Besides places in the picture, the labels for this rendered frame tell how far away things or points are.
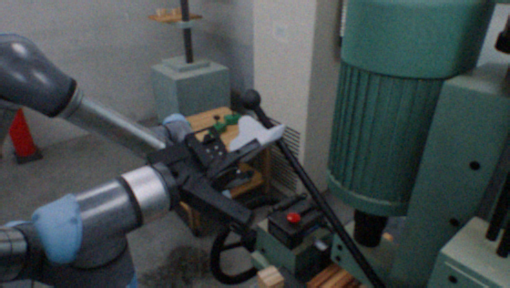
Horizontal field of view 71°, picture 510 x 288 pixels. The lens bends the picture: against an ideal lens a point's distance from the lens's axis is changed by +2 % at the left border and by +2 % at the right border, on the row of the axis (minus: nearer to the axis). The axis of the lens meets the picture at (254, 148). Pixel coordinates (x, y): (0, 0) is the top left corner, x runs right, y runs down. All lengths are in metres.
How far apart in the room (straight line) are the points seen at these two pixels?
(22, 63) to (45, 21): 2.55
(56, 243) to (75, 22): 3.01
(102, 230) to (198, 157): 0.16
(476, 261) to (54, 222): 0.44
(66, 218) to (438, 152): 0.45
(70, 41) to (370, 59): 3.09
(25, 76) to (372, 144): 0.64
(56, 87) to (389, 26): 0.62
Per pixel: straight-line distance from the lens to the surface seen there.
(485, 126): 0.46
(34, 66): 0.82
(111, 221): 0.48
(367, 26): 0.48
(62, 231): 0.47
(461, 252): 0.40
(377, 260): 0.70
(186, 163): 0.54
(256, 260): 0.93
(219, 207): 0.51
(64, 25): 3.39
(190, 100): 2.81
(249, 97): 0.57
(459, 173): 0.49
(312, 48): 2.02
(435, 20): 0.47
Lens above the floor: 1.55
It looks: 30 degrees down
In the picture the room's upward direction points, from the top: straight up
